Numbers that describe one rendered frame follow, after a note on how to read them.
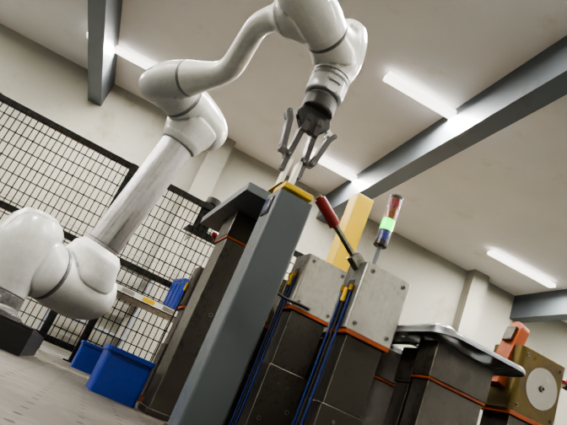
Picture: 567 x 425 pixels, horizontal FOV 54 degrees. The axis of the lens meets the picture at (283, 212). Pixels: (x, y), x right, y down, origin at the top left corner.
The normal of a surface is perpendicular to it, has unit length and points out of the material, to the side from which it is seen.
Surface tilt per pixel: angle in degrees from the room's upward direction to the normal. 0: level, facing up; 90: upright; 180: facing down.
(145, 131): 90
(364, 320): 90
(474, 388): 90
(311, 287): 90
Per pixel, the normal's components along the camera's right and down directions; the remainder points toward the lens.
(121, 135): 0.32, -0.23
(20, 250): 0.54, -0.15
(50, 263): 0.85, 0.10
